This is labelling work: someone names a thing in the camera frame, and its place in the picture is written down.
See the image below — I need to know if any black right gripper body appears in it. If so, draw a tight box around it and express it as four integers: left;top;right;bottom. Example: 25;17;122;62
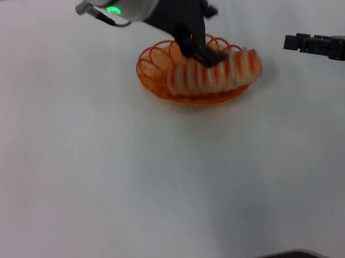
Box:
303;32;345;67

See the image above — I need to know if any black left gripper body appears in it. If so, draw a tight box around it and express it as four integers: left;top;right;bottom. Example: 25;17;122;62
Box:
141;0;222;52

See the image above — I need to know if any orange wire basket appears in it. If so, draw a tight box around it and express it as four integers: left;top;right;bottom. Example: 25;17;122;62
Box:
133;30;253;111

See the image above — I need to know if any orange white striped bread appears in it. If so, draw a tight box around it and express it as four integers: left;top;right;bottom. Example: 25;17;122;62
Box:
165;47;265;99

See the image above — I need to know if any grey plug with black cable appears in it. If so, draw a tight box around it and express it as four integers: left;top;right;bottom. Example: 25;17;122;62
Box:
74;0;132;31

